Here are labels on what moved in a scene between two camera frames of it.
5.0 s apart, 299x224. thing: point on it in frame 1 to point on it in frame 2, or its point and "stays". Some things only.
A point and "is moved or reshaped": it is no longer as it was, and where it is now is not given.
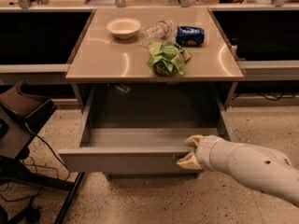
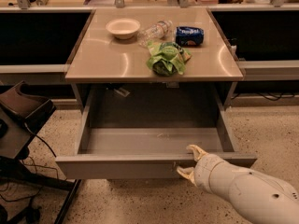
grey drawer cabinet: (149, 78) stays
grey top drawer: (141, 150) is moved or reshaped
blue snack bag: (190, 35) stays
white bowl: (123, 28) stays
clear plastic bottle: (160, 31) stays
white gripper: (207, 153) to (203, 171)
